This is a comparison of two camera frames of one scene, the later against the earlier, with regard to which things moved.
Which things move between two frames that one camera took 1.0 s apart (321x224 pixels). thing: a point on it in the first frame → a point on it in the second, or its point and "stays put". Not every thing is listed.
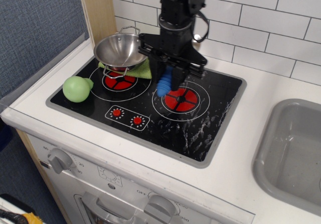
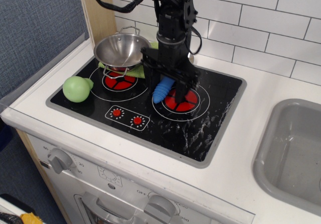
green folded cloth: (142, 71) stays put
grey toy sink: (287, 159) stays put
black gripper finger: (178, 75) → (182, 87)
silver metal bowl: (119, 52) stays put
